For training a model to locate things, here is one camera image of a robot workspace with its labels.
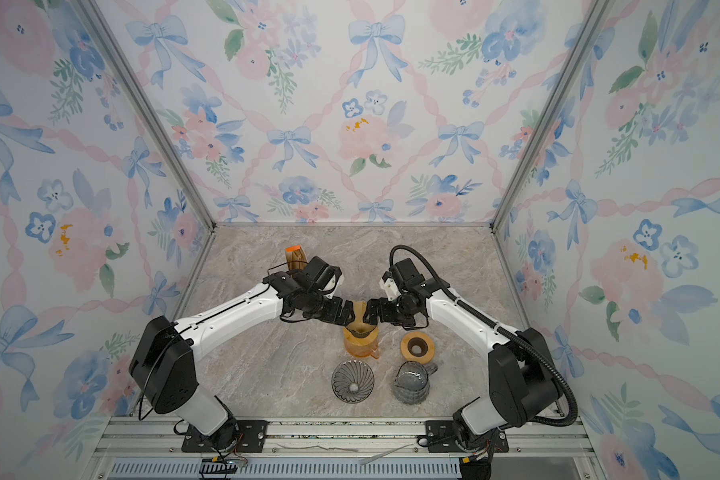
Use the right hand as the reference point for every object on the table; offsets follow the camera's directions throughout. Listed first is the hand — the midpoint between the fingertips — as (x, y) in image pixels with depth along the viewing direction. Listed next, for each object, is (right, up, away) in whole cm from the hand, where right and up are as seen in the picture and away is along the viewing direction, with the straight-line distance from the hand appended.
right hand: (377, 317), depth 85 cm
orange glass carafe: (-4, -7, -4) cm, 9 cm away
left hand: (-9, +2, -2) cm, 10 cm away
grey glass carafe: (+9, -18, -2) cm, 21 cm away
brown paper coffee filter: (-5, -2, -3) cm, 7 cm away
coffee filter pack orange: (-26, +17, +15) cm, 34 cm away
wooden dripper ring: (+12, -9, +3) cm, 16 cm away
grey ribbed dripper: (-7, -16, -5) cm, 18 cm away
